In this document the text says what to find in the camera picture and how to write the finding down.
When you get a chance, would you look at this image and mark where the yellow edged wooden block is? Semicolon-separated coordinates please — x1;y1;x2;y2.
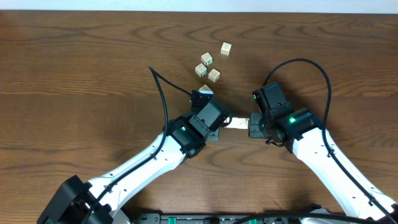
199;85;211;91

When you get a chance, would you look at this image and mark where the black cable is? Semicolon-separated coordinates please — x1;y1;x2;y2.
80;65;193;224
262;58;398;223

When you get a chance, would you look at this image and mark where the plain wooden block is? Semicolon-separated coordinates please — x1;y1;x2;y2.
220;42;232;56
208;68;221;83

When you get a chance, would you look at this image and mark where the teal edged wooden block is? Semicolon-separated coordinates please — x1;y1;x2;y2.
195;63;208;77

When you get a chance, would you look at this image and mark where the right black cable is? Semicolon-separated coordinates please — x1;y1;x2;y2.
262;58;398;223

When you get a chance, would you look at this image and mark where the far plain wooden block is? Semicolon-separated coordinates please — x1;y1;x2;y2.
220;42;232;56

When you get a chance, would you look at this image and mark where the green edged wooden block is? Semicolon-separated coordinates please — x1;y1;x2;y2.
201;52;213;66

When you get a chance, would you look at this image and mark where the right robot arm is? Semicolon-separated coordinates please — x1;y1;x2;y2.
248;108;397;223

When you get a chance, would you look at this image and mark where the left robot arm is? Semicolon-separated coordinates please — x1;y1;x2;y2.
37;100;231;223

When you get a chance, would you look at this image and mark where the left black cable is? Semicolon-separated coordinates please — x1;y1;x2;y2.
80;65;193;224

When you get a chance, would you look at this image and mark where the wooden block row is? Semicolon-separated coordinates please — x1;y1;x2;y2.
232;118;247;129

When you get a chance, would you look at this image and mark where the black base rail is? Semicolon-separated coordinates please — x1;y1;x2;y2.
129;213;301;224

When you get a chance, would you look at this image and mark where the plain wooden block centre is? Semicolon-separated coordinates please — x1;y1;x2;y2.
208;68;221;83

